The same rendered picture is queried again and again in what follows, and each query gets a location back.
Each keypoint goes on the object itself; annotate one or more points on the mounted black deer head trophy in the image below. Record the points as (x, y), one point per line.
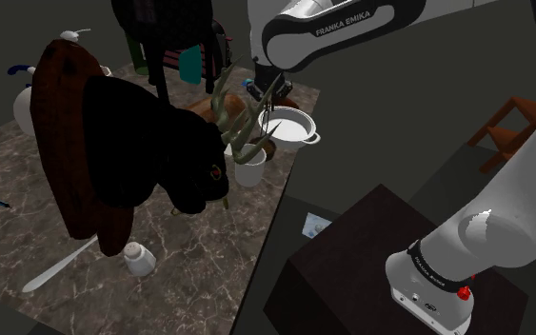
(119, 144)

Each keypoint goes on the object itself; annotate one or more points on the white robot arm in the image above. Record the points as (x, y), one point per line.
(518, 204)

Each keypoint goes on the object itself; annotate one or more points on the dark robot stand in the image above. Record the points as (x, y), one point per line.
(341, 260)

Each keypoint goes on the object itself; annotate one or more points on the white bottle with blue nozzle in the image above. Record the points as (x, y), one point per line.
(22, 109)

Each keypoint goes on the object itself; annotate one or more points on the white cup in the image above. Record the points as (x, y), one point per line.
(250, 172)

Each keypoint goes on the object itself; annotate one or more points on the brown wooden chair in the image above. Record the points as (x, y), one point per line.
(511, 139)

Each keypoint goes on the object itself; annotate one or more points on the pale paper sheet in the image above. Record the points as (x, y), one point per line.
(315, 225)

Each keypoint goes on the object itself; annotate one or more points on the small blue object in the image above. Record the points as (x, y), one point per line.
(248, 84)

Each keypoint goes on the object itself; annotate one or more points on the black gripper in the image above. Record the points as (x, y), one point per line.
(267, 83)

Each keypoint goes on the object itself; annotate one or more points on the small white spouted object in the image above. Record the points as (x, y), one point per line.
(70, 35)

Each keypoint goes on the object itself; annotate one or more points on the brown wooden board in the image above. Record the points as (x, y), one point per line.
(202, 107)

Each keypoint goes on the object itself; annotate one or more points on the white salt shaker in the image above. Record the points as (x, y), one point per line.
(139, 260)

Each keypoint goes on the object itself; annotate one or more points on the chair draped with dark clothes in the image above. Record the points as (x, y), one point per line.
(170, 32)

